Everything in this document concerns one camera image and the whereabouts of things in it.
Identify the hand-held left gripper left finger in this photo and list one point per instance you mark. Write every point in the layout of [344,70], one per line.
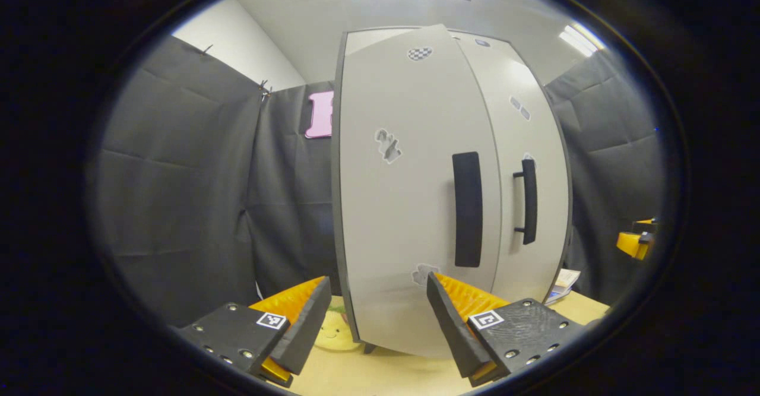
[237,336]

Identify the grey shoe cabinet door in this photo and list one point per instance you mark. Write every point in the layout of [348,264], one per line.
[404,218]
[510,123]

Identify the yellow plush toy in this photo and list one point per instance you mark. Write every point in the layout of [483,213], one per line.
[333,330]

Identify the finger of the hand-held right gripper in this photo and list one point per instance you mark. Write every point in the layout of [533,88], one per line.
[634,244]
[646,225]

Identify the grey shoe cabinet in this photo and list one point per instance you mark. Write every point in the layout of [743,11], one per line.
[368,35]

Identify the beige cover book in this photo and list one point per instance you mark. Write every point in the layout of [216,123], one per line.
[569,278]

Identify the black backdrop cloth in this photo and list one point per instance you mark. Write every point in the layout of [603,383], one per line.
[178,176]

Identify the blue cover book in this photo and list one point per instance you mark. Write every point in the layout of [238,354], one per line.
[558,297]

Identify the small ceiling light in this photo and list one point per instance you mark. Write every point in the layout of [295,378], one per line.
[582,40]

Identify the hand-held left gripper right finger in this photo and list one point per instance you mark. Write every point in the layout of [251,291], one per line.
[525,333]

